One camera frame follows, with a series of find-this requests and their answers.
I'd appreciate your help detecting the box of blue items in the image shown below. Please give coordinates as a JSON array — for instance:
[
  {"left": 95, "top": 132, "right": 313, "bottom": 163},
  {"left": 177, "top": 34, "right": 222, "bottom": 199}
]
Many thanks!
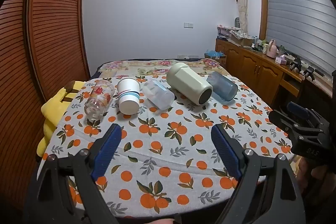
[{"left": 204, "top": 49, "right": 227, "bottom": 66}]

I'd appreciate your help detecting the orange fruit print bedsheet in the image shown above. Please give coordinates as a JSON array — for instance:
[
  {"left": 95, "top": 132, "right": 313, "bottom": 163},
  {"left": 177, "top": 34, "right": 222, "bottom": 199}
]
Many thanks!
[{"left": 43, "top": 74, "right": 293, "bottom": 218}]

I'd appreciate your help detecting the blue translucent cup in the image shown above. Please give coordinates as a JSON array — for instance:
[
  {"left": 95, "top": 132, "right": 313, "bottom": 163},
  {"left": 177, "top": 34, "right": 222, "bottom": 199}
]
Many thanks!
[{"left": 206, "top": 71, "right": 238, "bottom": 102}]

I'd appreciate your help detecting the white striped paper cup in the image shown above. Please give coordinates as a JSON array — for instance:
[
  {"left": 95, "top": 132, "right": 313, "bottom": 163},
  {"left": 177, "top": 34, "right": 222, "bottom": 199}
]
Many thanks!
[{"left": 117, "top": 77, "right": 140, "bottom": 115}]

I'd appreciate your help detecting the wooden louvered wardrobe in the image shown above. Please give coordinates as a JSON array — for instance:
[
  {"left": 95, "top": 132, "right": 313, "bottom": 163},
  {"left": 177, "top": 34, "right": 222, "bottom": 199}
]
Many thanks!
[{"left": 0, "top": 0, "right": 91, "bottom": 215}]

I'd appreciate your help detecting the pink kettle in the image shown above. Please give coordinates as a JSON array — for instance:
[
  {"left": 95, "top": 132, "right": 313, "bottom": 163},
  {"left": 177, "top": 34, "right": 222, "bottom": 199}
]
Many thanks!
[{"left": 266, "top": 39, "right": 279, "bottom": 59}]

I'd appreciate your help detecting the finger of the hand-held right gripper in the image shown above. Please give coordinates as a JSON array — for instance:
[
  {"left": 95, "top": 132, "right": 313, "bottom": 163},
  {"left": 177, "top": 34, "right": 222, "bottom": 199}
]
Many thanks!
[
  {"left": 287, "top": 101, "right": 330, "bottom": 125},
  {"left": 268, "top": 109, "right": 311, "bottom": 139}
]

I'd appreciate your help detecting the cardboard box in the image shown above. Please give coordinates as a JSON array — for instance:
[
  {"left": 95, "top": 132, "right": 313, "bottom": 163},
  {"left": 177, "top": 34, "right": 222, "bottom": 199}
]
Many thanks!
[{"left": 229, "top": 30, "right": 254, "bottom": 47}]

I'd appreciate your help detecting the floral blanket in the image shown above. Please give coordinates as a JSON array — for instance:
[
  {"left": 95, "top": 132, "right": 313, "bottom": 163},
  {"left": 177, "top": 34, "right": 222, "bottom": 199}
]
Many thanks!
[{"left": 92, "top": 59, "right": 232, "bottom": 81}]

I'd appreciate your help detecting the grey window blind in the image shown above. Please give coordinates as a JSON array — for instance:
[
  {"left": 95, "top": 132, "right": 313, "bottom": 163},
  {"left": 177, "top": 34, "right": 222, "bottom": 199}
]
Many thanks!
[{"left": 263, "top": 0, "right": 336, "bottom": 78}]

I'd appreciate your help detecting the wooden cabinet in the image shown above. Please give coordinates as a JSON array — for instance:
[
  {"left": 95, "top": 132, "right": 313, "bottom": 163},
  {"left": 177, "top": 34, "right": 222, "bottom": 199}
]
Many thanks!
[{"left": 215, "top": 38, "right": 306, "bottom": 109}]

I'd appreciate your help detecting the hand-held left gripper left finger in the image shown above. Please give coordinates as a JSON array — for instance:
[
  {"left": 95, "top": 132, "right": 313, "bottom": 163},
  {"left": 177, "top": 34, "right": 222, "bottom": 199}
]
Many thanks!
[{"left": 25, "top": 123, "right": 123, "bottom": 224}]

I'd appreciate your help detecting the wooden window frame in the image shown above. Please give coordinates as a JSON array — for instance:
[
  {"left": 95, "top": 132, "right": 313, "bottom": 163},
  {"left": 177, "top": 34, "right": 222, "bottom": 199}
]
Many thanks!
[{"left": 258, "top": 0, "right": 269, "bottom": 41}]

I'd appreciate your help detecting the floral print glass cup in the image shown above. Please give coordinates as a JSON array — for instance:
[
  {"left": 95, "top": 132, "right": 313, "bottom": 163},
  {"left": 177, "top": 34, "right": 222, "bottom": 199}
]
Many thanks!
[{"left": 84, "top": 79, "right": 115, "bottom": 122}]

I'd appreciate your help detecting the clear plastic cup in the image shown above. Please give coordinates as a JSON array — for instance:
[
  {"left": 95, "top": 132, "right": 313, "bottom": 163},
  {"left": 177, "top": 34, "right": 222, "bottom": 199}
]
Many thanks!
[{"left": 143, "top": 79, "right": 175, "bottom": 110}]

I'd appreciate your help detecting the yellow plush toy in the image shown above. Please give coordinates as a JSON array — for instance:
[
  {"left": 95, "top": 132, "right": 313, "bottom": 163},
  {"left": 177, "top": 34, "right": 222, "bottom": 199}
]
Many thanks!
[{"left": 36, "top": 80, "right": 86, "bottom": 158}]

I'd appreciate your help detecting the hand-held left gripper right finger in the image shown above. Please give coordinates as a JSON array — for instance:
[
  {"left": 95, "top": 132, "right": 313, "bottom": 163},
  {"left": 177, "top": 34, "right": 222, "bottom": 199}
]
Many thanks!
[{"left": 211, "top": 123, "right": 306, "bottom": 224}]

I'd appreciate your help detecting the cream faceted cup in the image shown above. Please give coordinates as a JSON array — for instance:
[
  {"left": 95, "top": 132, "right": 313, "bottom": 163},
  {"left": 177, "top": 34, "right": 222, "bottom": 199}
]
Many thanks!
[{"left": 166, "top": 62, "right": 213, "bottom": 106}]

